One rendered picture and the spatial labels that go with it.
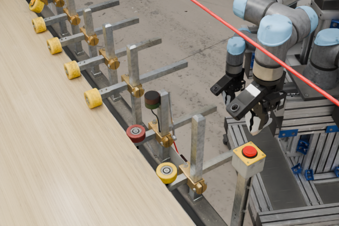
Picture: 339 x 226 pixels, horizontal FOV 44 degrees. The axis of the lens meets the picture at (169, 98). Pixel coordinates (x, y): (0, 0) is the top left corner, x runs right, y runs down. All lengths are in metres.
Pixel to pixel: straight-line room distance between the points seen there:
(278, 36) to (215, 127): 2.14
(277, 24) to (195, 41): 3.01
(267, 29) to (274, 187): 1.63
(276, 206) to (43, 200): 1.32
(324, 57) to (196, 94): 1.74
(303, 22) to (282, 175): 1.60
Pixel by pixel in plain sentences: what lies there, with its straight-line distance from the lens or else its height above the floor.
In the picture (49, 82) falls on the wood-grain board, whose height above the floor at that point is 0.90.
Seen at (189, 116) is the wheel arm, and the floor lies 0.86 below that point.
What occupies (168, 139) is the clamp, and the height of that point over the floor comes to 0.86.
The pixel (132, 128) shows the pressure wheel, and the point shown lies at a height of 0.90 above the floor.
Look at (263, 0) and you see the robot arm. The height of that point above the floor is 1.64.
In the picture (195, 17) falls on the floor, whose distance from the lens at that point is 4.38.
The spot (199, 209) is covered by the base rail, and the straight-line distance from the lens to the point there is 1.78.
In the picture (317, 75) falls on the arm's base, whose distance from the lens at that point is 1.85.
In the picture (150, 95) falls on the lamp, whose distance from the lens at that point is 1.64.
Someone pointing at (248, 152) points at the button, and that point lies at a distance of 1.27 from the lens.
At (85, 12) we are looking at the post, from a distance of 2.21.
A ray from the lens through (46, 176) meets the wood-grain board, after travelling 1.69.
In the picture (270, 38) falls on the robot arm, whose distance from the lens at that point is 1.01.
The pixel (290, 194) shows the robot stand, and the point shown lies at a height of 0.21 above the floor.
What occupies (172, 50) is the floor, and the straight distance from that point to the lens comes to 3.87.
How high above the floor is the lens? 2.16
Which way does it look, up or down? 40 degrees down
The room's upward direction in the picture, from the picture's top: 1 degrees counter-clockwise
